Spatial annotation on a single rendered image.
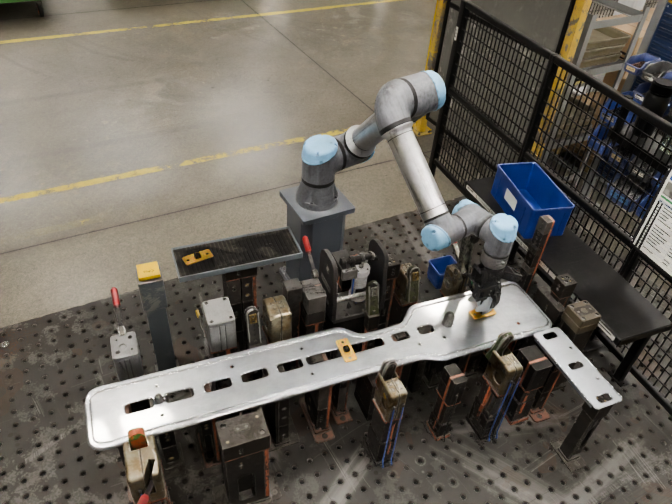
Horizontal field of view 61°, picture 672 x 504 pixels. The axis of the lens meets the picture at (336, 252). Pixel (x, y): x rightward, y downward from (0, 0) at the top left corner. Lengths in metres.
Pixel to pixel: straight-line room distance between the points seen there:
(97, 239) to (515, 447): 2.71
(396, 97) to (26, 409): 1.47
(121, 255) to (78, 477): 1.94
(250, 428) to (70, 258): 2.37
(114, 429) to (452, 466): 0.98
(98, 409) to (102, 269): 1.99
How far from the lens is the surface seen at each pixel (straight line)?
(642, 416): 2.24
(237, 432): 1.50
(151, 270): 1.72
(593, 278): 2.12
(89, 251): 3.70
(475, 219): 1.65
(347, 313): 1.84
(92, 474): 1.89
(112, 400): 1.64
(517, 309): 1.94
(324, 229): 2.04
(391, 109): 1.60
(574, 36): 3.67
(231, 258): 1.72
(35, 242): 3.87
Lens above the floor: 2.29
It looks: 40 degrees down
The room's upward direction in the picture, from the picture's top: 5 degrees clockwise
